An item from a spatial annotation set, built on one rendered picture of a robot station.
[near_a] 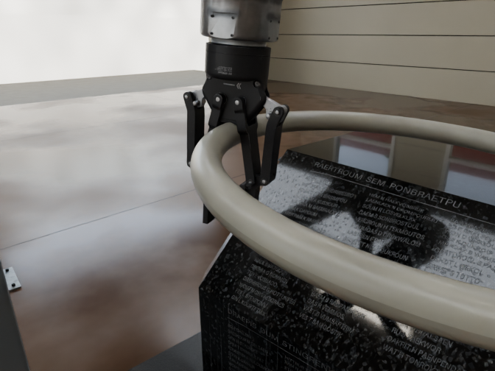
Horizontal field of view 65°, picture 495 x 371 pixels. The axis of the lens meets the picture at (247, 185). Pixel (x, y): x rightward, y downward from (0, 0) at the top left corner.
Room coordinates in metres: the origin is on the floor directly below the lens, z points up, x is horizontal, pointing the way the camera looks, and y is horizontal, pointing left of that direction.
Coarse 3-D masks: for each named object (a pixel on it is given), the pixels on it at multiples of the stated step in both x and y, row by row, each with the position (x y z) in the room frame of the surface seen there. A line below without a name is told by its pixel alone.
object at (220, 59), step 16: (208, 48) 0.46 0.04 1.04; (224, 48) 0.44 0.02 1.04; (240, 48) 0.44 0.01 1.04; (256, 48) 0.45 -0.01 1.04; (208, 64) 0.46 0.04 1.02; (224, 64) 0.44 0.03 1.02; (240, 64) 0.44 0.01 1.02; (256, 64) 0.45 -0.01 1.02; (208, 80) 0.48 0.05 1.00; (224, 80) 0.47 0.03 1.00; (240, 80) 0.44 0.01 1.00; (256, 80) 0.46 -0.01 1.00; (208, 96) 0.48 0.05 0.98; (256, 96) 0.45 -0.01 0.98; (224, 112) 0.47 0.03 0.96; (256, 112) 0.46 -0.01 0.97
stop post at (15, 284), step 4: (8, 268) 1.58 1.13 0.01; (12, 268) 1.58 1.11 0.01; (4, 272) 1.55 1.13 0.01; (8, 272) 1.55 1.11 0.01; (12, 272) 1.55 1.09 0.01; (8, 276) 1.52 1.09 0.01; (12, 276) 1.52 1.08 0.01; (16, 276) 1.52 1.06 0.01; (8, 280) 1.48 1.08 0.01; (12, 280) 1.48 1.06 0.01; (16, 280) 1.48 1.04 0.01; (8, 284) 1.46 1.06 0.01; (12, 284) 1.44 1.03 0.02; (16, 284) 1.46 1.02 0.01; (20, 284) 1.46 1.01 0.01; (8, 288) 1.43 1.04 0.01; (12, 288) 1.43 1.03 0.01; (16, 288) 1.43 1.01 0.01; (20, 288) 1.44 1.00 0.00
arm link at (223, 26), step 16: (208, 0) 0.45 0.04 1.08; (224, 0) 0.44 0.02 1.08; (240, 0) 0.43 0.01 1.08; (256, 0) 0.43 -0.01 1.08; (272, 0) 0.45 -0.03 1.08; (208, 16) 0.45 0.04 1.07; (224, 16) 0.44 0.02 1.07; (240, 16) 0.43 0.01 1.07; (256, 16) 0.44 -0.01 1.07; (272, 16) 0.45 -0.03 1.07; (208, 32) 0.45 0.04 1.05; (224, 32) 0.44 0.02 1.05; (240, 32) 0.43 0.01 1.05; (256, 32) 0.44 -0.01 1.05; (272, 32) 0.46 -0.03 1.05
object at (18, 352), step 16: (0, 272) 0.55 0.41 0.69; (0, 288) 0.54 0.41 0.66; (0, 304) 0.54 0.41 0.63; (0, 320) 0.53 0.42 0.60; (16, 320) 0.55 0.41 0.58; (0, 336) 0.53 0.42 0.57; (16, 336) 0.54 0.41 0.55; (0, 352) 0.52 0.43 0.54; (16, 352) 0.54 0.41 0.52; (0, 368) 0.52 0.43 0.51; (16, 368) 0.53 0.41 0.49
